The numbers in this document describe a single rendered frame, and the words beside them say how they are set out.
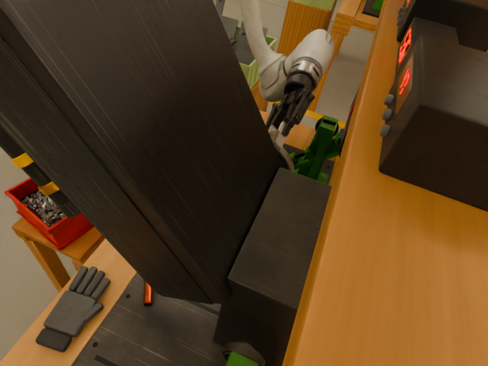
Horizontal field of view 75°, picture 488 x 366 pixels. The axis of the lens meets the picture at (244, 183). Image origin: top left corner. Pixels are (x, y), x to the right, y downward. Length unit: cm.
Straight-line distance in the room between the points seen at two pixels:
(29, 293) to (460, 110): 199
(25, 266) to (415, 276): 203
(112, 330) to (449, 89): 81
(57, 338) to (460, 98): 85
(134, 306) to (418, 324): 75
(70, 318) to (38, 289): 116
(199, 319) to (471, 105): 74
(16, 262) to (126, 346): 139
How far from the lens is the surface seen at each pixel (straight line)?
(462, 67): 38
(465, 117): 29
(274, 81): 108
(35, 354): 92
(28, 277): 211
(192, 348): 86
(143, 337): 88
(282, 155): 81
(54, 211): 114
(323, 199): 70
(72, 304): 91
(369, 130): 37
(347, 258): 25
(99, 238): 115
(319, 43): 101
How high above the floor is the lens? 173
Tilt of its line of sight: 47 degrees down
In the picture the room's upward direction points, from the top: 12 degrees clockwise
